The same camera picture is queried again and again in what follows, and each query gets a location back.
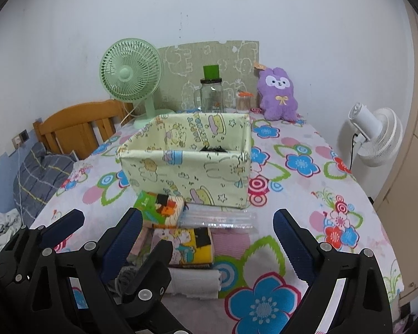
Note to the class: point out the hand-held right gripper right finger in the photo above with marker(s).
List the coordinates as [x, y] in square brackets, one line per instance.
[292, 243]

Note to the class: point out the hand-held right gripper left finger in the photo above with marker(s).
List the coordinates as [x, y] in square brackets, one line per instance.
[125, 240]

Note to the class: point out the green desk fan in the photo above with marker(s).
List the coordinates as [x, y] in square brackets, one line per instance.
[125, 73]

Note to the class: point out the wooden headboard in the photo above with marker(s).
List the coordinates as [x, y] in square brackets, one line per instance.
[76, 125]

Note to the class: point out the green tissue pack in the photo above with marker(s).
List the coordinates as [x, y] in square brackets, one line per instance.
[153, 208]

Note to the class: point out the wall socket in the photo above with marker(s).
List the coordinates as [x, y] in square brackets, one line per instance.
[23, 134]

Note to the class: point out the clear plastic package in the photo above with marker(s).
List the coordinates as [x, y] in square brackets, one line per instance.
[216, 219]

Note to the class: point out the white desk fan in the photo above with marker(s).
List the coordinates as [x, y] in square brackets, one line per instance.
[376, 135]

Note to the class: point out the purple plush rabbit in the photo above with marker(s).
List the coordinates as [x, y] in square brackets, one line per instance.
[278, 92]

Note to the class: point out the green plastic cup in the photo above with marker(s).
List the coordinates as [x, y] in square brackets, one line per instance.
[212, 71]

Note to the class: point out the yellow cartoon tissue pack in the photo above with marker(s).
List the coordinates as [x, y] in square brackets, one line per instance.
[190, 248]

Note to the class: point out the green printed board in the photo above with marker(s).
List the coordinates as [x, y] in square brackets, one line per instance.
[195, 62]

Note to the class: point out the grey plaid bedding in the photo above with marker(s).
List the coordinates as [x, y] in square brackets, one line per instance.
[38, 177]

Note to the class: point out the yellow-green printed fabric storage box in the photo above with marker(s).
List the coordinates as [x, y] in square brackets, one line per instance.
[181, 174]

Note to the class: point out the cotton swab container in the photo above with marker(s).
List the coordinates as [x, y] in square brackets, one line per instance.
[243, 103]

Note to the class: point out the floral tablecloth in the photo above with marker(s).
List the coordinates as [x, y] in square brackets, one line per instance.
[299, 198]

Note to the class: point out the white crumpled clothing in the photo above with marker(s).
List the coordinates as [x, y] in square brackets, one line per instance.
[1, 229]

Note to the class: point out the white towel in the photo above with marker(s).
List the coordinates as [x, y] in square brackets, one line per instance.
[195, 281]

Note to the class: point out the grey knitted cloth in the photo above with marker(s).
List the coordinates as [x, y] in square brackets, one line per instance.
[124, 278]

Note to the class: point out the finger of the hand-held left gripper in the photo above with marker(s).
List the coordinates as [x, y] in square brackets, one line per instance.
[156, 268]
[66, 222]

